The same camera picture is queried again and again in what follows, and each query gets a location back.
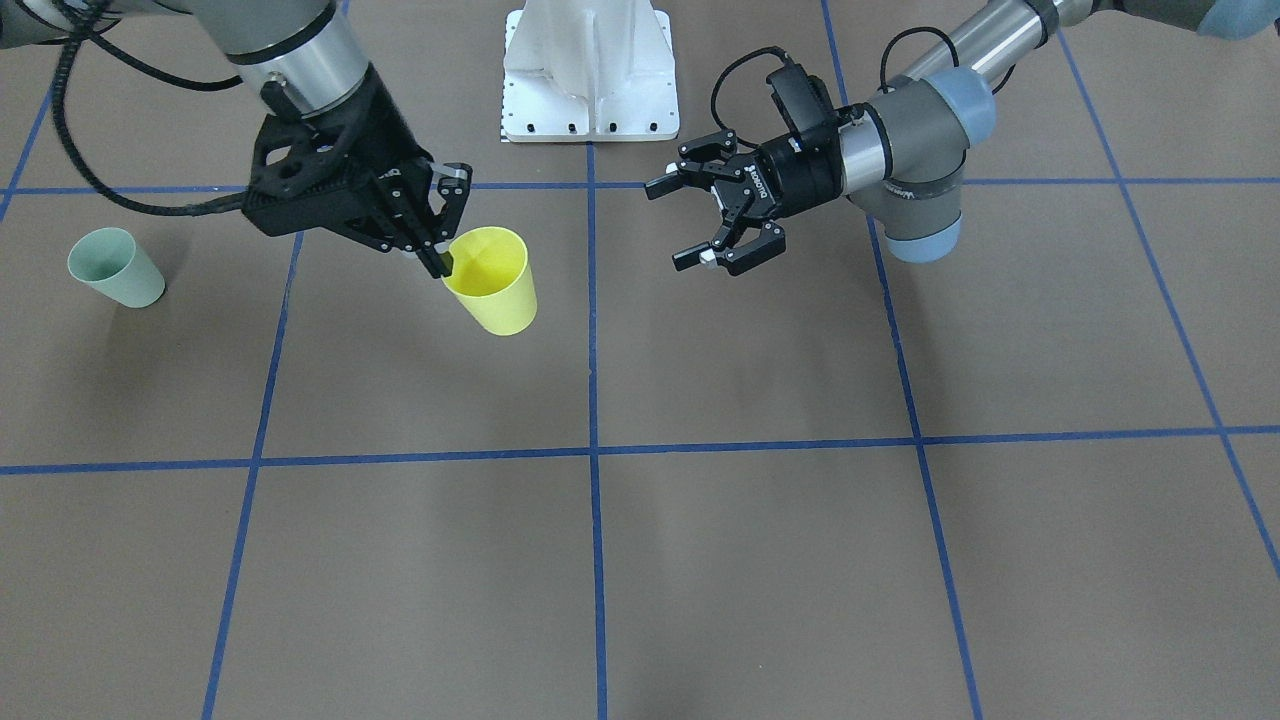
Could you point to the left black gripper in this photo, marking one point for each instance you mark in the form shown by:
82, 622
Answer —
803, 175

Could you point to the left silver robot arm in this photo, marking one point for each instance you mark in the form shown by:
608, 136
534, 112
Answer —
901, 154

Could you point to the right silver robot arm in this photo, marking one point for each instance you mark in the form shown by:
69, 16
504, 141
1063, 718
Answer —
295, 59

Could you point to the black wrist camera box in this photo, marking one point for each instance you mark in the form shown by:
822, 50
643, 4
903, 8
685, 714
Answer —
803, 103

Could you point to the yellow cup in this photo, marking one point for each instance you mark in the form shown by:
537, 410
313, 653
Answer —
491, 276

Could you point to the pale green cup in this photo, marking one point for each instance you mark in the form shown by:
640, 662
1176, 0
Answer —
112, 262

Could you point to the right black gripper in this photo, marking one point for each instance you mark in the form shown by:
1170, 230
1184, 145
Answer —
392, 128

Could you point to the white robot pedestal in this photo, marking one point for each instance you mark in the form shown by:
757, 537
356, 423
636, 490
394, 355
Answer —
589, 71

